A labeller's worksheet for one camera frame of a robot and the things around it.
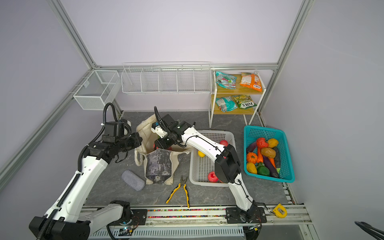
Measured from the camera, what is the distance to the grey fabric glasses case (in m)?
0.82

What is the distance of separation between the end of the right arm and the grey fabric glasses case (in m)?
0.26

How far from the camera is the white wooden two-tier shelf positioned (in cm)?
86

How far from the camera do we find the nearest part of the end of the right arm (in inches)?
24.4
